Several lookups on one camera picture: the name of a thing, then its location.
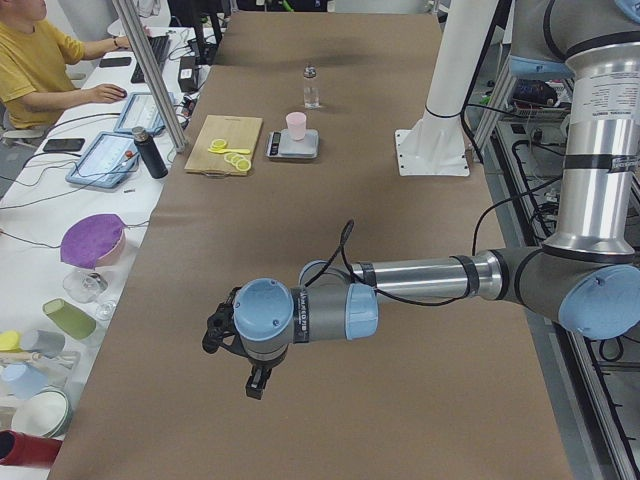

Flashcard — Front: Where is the person in yellow shirt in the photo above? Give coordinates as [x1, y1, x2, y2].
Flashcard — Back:
[1, 1, 130, 129]

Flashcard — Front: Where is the black smartphone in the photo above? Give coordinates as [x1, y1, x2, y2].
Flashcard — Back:
[42, 138, 85, 153]

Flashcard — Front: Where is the far teach pendant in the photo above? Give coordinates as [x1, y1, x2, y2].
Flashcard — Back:
[113, 92, 165, 135]

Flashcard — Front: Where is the wine glass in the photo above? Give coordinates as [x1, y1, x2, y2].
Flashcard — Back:
[62, 269, 117, 322]

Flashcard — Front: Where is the red cylinder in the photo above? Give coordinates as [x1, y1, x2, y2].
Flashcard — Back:
[1, 430, 63, 468]

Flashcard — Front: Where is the white bowl green rim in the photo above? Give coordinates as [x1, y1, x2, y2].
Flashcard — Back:
[11, 389, 73, 438]

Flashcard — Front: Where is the purple cloth on bowl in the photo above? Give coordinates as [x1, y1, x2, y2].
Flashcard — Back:
[60, 213, 126, 270]

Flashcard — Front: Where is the yellow cup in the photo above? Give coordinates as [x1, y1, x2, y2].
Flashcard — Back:
[0, 330, 22, 353]

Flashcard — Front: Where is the person's hand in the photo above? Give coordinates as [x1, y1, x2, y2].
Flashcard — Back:
[84, 83, 125, 104]

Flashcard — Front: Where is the black keyboard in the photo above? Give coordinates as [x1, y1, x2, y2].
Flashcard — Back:
[129, 34, 172, 85]

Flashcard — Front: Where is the lemon slice pair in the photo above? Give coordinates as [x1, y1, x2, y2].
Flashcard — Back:
[210, 139, 228, 150]

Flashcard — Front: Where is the wooden cutting board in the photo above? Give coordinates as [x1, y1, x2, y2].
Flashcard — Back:
[184, 115, 263, 177]

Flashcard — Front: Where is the near teach pendant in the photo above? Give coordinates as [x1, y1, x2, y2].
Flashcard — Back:
[65, 132, 139, 189]

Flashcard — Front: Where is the light blue cup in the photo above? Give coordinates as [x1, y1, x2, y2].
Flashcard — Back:
[1, 363, 49, 400]

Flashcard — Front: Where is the yellow plastic knife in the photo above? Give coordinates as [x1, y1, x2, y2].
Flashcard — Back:
[208, 148, 251, 155]

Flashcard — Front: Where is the black water bottle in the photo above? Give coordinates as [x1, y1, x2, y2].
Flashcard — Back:
[131, 126, 168, 179]

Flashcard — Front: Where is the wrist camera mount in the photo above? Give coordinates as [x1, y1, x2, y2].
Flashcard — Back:
[202, 287, 247, 357]

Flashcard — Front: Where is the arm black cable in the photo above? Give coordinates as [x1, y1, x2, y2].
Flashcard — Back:
[298, 189, 566, 305]

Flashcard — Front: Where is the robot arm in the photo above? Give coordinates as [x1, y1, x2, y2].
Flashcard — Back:
[208, 1, 639, 399]

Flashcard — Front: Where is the teach pendant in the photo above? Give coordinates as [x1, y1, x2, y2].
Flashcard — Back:
[65, 132, 139, 189]
[113, 92, 165, 135]

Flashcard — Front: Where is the silver kitchen scale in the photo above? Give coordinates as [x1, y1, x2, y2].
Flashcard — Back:
[266, 129, 319, 159]

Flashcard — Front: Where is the white camera pillar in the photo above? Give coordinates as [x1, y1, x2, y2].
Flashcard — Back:
[396, 0, 498, 177]

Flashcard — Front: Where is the black power box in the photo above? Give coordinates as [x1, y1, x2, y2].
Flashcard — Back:
[177, 55, 200, 93]

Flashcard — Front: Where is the aluminium frame post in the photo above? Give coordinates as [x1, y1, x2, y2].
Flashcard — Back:
[112, 0, 187, 153]

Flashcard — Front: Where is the glass sauce bottle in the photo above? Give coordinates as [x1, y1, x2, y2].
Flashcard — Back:
[303, 64, 320, 109]

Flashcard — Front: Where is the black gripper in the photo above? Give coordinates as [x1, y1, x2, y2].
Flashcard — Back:
[245, 347, 288, 400]

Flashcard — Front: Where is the grey cup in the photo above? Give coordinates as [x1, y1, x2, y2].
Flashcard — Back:
[20, 329, 66, 358]

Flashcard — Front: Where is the pink plastic cup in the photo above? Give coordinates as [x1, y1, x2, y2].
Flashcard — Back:
[285, 111, 307, 141]

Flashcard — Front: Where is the green cup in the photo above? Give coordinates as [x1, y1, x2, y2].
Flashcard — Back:
[42, 298, 96, 341]

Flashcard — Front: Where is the lemon slice near handle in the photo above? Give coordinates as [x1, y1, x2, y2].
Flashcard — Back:
[235, 160, 251, 172]

